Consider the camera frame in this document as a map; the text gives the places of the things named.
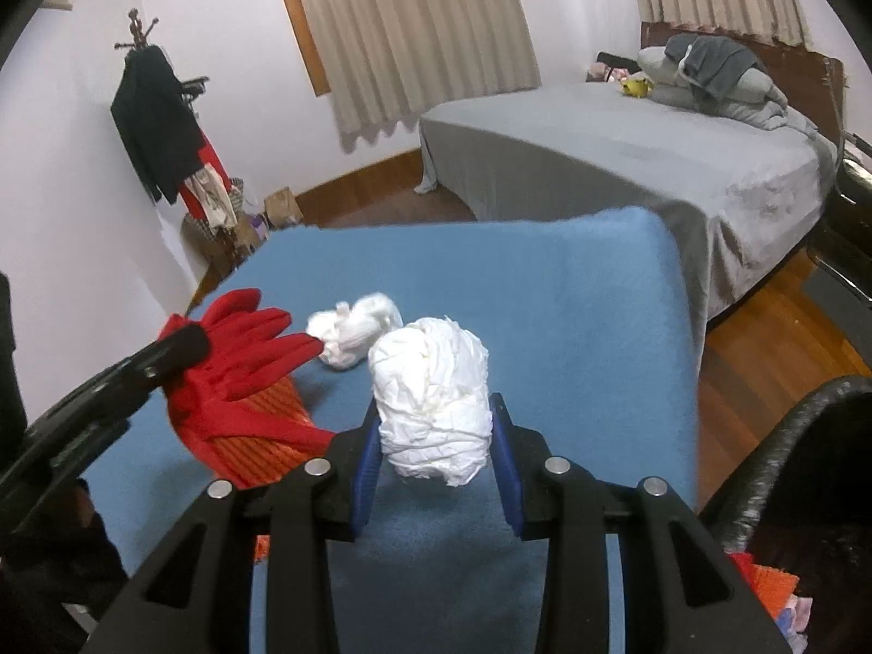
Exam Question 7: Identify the blue blanket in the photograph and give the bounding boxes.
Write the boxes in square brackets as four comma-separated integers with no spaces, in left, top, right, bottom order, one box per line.
[81,205,704,654]

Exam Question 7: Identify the red hanging garment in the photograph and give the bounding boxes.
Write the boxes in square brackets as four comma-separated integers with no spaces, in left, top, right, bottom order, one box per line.
[180,139,237,229]

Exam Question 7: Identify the yellow toy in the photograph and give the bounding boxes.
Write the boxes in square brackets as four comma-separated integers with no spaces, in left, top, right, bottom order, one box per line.
[621,77,653,99]

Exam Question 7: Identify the grey bed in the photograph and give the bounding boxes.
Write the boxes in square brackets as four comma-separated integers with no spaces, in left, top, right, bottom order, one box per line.
[412,78,840,322]

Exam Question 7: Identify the red glove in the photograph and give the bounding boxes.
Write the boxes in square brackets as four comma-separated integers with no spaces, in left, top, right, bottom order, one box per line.
[160,288,334,468]

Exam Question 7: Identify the black hanging coat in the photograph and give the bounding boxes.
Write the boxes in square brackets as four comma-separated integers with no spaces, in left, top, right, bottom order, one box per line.
[111,49,204,205]

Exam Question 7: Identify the dark grey garment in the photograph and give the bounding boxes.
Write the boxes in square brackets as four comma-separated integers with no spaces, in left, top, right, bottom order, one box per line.
[665,33,767,102]

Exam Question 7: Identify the pink items on bed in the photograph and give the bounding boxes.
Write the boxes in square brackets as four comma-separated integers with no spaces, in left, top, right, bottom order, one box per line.
[585,52,641,83]

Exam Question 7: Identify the beige curtain left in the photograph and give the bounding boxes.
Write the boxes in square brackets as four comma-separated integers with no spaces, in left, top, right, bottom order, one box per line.
[301,0,541,137]

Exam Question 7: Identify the white tote bag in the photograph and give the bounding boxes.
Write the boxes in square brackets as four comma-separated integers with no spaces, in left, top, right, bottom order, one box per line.
[185,164,238,231]

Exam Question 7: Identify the small orange knitted cloth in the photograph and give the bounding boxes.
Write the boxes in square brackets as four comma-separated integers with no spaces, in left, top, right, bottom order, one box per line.
[729,552,800,620]

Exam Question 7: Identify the white cloth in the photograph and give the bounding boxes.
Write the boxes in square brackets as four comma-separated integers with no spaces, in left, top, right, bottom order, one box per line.
[306,292,403,371]
[368,317,494,487]

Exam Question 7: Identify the wooden headboard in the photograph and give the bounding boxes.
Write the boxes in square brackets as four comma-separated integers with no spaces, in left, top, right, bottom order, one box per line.
[640,22,845,145]

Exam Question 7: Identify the grey pillow pile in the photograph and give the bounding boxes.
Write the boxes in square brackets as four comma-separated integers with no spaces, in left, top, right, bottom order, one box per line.
[637,46,819,137]

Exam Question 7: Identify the coat rack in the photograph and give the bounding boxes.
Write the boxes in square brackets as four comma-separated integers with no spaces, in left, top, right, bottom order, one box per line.
[114,8,211,108]

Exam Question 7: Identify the large orange knitted cloth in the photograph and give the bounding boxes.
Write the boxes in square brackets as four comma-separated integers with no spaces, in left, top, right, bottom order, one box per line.
[207,377,318,489]

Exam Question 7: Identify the black trash bin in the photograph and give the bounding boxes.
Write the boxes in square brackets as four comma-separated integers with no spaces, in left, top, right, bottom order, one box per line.
[699,377,870,652]

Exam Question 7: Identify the pink knotted cloth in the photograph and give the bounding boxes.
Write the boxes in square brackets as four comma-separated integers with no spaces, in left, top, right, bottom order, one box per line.
[776,595,813,654]

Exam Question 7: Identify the grey floor mat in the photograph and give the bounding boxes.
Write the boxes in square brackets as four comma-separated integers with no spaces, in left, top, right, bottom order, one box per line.
[801,269,872,354]

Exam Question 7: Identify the brown paper bag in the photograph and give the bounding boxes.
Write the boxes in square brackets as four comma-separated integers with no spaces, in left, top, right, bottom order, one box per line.
[264,187,303,229]

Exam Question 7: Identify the checkered basket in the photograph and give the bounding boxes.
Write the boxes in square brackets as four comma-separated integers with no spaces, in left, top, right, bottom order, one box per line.
[182,177,269,279]

